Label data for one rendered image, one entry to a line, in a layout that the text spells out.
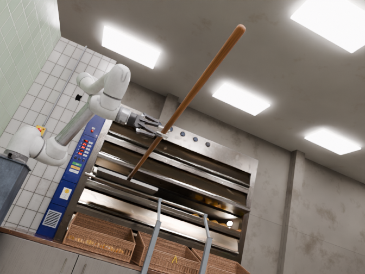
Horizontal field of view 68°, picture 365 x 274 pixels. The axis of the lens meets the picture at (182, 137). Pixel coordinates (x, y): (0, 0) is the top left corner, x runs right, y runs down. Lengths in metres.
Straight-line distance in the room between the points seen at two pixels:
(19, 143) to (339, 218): 8.78
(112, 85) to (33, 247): 1.43
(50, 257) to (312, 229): 7.45
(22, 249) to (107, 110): 1.33
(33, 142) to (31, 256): 0.82
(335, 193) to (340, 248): 1.57
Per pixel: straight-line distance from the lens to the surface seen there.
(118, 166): 2.90
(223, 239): 3.27
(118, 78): 1.41
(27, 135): 2.16
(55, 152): 2.18
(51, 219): 2.88
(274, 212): 8.00
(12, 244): 2.40
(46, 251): 2.37
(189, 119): 7.34
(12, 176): 2.08
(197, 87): 1.11
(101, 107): 1.44
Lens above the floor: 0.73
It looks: 23 degrees up
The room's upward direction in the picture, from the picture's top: 17 degrees clockwise
